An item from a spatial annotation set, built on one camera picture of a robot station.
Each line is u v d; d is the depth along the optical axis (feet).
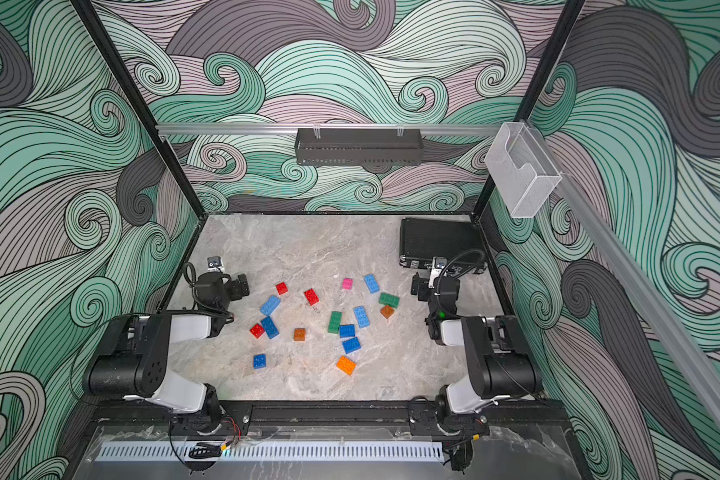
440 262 2.62
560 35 2.44
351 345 2.79
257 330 2.88
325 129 3.06
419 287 2.82
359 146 3.11
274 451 2.29
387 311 3.01
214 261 2.67
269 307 3.03
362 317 2.95
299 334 2.82
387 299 3.11
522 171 2.57
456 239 3.88
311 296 3.11
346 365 2.66
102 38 2.45
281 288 3.20
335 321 2.95
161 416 2.37
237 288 2.79
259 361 2.67
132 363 1.50
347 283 3.24
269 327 2.92
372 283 3.21
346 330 2.87
